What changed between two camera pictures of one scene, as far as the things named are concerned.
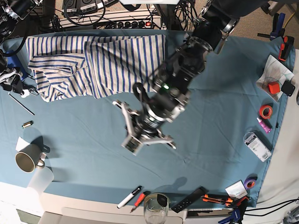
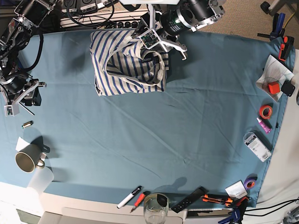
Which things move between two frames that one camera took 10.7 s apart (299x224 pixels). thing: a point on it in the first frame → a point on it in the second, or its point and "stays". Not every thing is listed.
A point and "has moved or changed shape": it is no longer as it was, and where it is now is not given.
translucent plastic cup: (41, 178) stays
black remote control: (189, 199) stays
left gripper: (145, 126) → (152, 20)
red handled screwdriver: (140, 200) stays
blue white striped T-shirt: (63, 67) has moved or changed shape
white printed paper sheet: (274, 72) stays
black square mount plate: (288, 87) stays
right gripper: (10, 79) → (30, 95)
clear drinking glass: (156, 207) stays
